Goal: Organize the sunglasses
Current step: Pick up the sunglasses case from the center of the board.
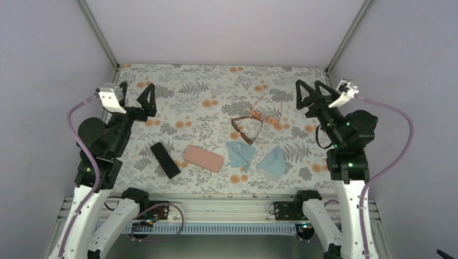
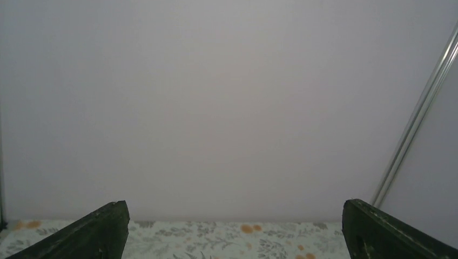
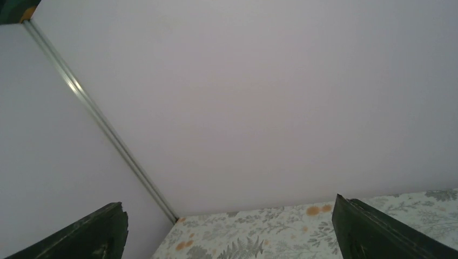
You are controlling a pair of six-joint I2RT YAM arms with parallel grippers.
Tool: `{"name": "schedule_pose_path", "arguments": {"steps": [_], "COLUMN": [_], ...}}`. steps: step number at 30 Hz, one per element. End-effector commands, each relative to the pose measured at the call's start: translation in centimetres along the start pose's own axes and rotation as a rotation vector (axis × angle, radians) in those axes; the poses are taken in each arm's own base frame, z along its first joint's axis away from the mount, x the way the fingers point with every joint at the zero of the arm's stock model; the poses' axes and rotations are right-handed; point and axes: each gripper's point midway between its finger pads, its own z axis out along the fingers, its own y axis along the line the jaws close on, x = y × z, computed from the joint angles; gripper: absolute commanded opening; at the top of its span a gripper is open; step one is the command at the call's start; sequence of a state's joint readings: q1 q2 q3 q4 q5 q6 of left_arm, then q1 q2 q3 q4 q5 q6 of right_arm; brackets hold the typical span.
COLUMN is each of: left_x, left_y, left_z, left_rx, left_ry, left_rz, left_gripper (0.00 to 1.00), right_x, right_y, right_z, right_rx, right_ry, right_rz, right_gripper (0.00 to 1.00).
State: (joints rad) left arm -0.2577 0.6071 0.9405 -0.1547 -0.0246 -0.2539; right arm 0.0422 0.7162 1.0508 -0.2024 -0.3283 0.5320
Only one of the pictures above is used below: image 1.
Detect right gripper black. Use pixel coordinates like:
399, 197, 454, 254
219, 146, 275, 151
295, 79, 345, 147

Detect brown sunglasses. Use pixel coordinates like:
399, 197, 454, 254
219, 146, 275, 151
231, 116, 264, 146

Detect pink glasses case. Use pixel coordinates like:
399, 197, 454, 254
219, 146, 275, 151
184, 145, 224, 173

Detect light blue cleaning cloth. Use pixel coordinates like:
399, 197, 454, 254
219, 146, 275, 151
225, 141, 256, 173

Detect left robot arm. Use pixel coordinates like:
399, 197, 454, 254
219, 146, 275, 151
50, 82, 157, 258

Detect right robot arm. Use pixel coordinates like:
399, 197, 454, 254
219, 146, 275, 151
292, 79, 379, 258

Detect clear orange sunglasses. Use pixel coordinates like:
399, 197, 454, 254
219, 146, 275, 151
250, 95, 283, 125

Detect black glasses case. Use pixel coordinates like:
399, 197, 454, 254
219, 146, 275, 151
150, 142, 181, 179

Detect floral table mat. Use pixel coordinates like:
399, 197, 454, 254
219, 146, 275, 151
113, 64, 335, 195

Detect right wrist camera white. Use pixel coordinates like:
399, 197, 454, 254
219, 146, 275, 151
328, 78, 359, 108

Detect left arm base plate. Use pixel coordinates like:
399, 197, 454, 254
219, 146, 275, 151
137, 201, 170, 225

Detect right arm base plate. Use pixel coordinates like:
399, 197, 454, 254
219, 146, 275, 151
267, 202, 307, 221

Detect aluminium rail base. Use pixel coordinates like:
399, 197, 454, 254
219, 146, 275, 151
44, 193, 393, 258

